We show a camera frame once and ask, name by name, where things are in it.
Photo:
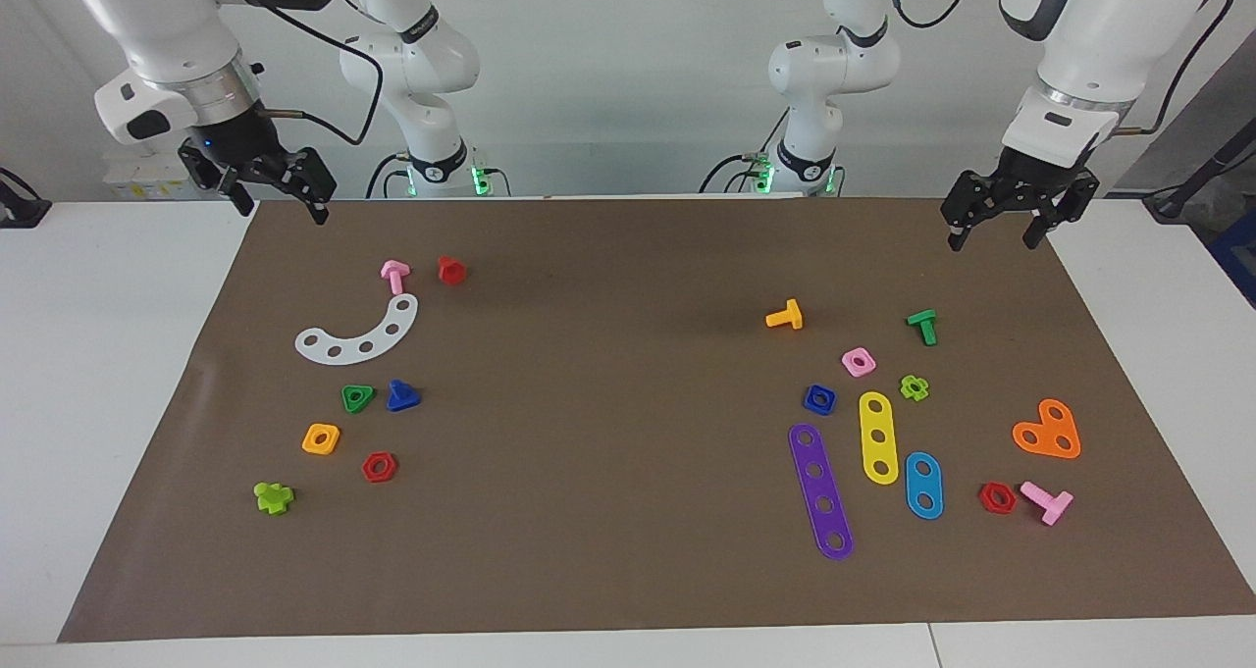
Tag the red hexagon nut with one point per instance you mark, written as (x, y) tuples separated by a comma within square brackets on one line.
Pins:
[(368, 470), (984, 499)]

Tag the lime green cross-head screw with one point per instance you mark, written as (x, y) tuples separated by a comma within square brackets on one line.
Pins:
[(272, 499)]

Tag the red plastic screw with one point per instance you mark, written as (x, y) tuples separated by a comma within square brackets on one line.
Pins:
[(451, 272)]

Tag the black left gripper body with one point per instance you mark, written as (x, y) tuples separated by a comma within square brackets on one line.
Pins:
[(1035, 178)]

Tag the black stand pole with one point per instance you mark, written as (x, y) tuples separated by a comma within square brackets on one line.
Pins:
[(1202, 173)]

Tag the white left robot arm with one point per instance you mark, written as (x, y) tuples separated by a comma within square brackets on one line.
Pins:
[(1109, 30)]

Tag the orange square nut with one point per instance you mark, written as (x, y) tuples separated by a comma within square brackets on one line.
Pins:
[(309, 442)]

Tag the brown table mat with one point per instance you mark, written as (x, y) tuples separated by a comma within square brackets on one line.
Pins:
[(628, 550)]

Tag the orange three-hole corner plate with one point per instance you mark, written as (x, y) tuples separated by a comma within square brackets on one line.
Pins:
[(1048, 433)]

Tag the pink square nut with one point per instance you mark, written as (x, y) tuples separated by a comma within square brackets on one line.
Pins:
[(848, 364)]

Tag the blue crate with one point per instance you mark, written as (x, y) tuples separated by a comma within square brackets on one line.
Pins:
[(1238, 256)]

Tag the lime green cross nut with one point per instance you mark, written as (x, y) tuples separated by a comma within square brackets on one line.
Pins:
[(922, 390)]

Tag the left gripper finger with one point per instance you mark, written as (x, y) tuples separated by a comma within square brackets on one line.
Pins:
[(1065, 207), (967, 207)]

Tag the white background box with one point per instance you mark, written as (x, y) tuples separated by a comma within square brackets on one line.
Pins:
[(137, 178)]

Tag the blue triangle-head screw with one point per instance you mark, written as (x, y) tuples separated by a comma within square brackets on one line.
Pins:
[(400, 398)]

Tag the pink plastic screw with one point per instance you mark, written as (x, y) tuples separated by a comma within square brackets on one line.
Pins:
[(1055, 504), (395, 274)]

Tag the green plastic screw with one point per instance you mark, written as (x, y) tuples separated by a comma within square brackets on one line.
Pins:
[(923, 323)]

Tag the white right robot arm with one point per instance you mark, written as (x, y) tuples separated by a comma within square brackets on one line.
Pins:
[(167, 30)]

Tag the blue square nut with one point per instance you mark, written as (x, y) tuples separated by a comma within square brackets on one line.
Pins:
[(810, 403)]

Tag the blue two-hole strip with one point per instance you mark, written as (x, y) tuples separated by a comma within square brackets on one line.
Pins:
[(924, 486)]

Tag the purple four-hole strip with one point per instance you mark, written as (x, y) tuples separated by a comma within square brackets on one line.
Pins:
[(820, 488)]

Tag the white curved perforated strip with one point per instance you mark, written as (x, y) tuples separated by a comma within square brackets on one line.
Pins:
[(380, 340)]

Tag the yellow three-hole strip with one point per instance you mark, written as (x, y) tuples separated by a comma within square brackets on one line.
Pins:
[(876, 421)]

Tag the orange plastic screw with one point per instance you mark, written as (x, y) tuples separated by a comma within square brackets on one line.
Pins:
[(790, 317)]

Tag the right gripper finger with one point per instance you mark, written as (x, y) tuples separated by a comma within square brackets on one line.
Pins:
[(312, 178), (221, 173)]

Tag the black clamp on table edge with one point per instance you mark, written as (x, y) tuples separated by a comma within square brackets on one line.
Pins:
[(25, 212)]

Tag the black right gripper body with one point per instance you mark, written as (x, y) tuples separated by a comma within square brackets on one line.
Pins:
[(245, 138)]

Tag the green triangle nut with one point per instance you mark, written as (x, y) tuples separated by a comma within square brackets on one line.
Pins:
[(346, 391)]

